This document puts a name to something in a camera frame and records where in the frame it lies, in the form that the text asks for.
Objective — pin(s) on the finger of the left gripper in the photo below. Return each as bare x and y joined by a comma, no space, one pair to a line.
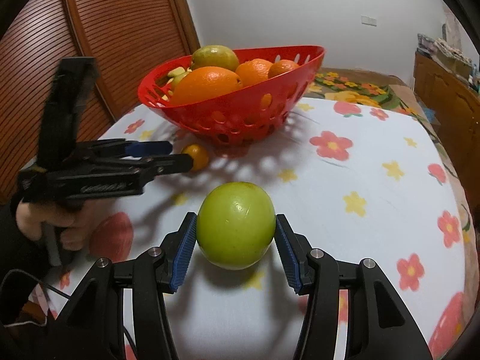
146,148
165,166

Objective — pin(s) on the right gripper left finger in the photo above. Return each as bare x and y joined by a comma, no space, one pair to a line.
91,324

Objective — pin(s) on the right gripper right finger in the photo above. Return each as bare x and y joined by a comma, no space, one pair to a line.
379,324

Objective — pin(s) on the small tangerine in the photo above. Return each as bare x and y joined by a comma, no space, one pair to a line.
199,154

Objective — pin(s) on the small yellow fruit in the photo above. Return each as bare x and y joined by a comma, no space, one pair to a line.
176,75

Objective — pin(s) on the round green fruit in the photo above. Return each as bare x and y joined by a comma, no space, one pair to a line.
235,225

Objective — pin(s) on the large orange front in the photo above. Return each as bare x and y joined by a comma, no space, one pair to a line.
205,83

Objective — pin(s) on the large orange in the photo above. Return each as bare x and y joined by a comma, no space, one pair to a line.
205,83
254,71

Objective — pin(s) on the large yellow-green citrus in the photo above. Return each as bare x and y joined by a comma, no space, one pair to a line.
214,56

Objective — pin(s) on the left hand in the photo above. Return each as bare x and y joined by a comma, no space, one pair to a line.
78,226

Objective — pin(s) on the red perforated plastic basket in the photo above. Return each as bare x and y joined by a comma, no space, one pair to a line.
244,116

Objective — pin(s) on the brown louvered wardrobe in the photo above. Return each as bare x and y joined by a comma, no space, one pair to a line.
126,37

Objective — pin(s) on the white floral tablecloth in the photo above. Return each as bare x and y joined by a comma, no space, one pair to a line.
370,185

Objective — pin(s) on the floral bed blanket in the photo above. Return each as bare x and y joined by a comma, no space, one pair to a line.
392,94

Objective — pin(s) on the wooden sideboard cabinet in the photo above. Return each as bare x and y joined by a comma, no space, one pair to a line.
456,109

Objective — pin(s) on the cardboard box with cloths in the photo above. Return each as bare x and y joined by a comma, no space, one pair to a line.
452,58

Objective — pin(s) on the beige curtain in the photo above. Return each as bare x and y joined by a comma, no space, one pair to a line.
456,35

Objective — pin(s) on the white wall socket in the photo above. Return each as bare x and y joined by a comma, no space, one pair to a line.
369,21

